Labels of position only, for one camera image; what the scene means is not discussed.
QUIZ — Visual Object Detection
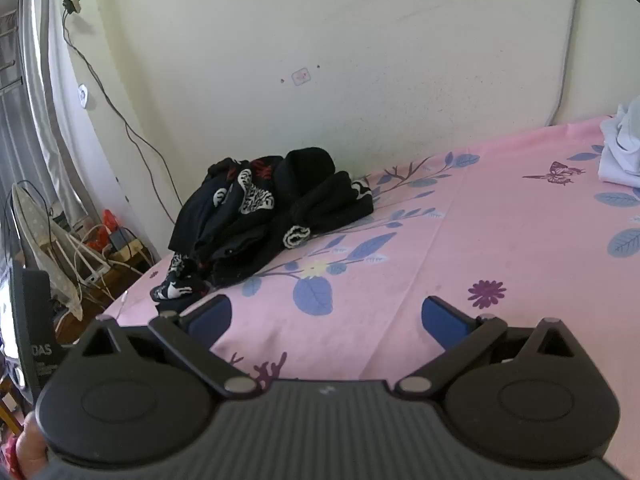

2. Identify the black wall cable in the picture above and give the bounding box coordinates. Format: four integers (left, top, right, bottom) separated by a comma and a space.
61, 0, 185, 208

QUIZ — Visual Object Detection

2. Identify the white cloth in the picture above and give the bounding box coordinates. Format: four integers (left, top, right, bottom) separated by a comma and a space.
597, 102, 640, 188

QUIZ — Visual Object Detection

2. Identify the grey power cable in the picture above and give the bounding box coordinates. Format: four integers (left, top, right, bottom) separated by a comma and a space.
546, 0, 582, 128

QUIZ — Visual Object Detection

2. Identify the pink floral bedsheet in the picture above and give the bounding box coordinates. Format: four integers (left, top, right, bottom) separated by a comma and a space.
102, 114, 640, 480

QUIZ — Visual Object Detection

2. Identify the white ironing board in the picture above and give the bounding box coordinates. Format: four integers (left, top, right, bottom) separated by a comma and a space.
11, 182, 85, 320

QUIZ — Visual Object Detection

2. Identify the black reindeer pattern sweater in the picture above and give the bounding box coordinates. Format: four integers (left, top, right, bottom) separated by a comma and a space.
151, 156, 375, 317

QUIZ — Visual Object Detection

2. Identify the grey curtain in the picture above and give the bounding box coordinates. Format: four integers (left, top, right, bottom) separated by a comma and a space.
0, 0, 108, 241

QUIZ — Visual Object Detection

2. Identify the tangle of white cables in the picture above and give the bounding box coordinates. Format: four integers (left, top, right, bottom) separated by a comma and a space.
52, 222, 158, 311

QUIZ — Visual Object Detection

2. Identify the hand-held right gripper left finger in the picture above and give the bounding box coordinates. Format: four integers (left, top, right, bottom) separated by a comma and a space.
80, 294, 257, 402

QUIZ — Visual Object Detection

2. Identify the person's left hand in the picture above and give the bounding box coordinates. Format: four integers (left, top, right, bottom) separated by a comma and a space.
15, 410, 51, 480

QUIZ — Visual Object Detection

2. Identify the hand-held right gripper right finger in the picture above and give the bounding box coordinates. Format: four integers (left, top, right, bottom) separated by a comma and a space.
394, 296, 582, 402

